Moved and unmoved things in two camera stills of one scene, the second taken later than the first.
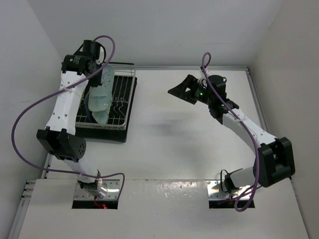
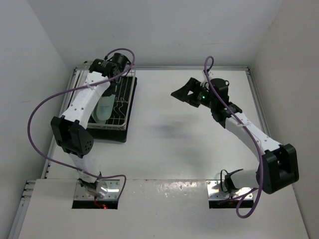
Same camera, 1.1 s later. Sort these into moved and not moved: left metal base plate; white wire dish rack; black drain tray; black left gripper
Moved: black left gripper
Not moved: black drain tray; left metal base plate; white wire dish rack
